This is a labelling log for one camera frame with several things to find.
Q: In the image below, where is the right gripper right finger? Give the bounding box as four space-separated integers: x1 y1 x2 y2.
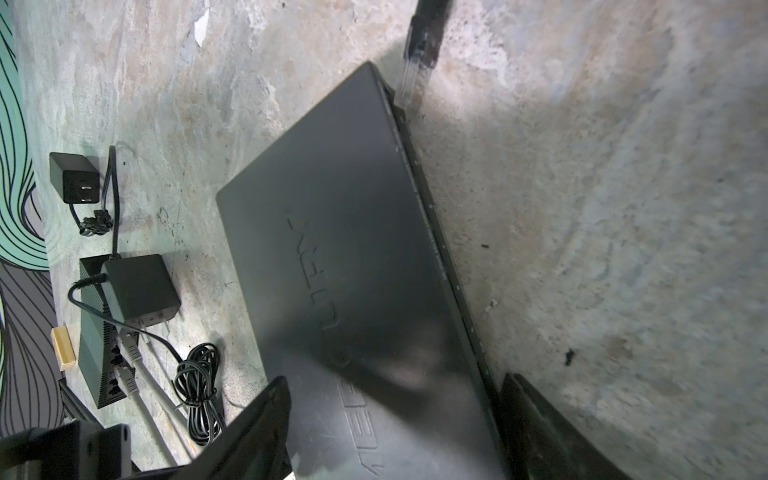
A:
499 373 629 479

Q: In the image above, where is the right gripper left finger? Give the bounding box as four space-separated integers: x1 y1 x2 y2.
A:
134 376 292 480

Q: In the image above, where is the small black ribbed switch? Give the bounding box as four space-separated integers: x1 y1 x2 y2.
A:
79 254 126 409

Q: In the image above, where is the large black network switch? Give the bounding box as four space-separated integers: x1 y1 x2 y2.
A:
216 62 510 479

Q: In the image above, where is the black adapter with cable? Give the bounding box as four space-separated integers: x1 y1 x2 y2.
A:
67 254 226 446

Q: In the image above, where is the small black power adapter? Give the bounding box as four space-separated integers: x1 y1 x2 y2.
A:
49 145 121 259

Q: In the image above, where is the black cable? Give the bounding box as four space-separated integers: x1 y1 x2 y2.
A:
392 0 454 112

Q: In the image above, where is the small yellow block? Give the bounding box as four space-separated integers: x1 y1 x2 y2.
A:
51 326 77 371

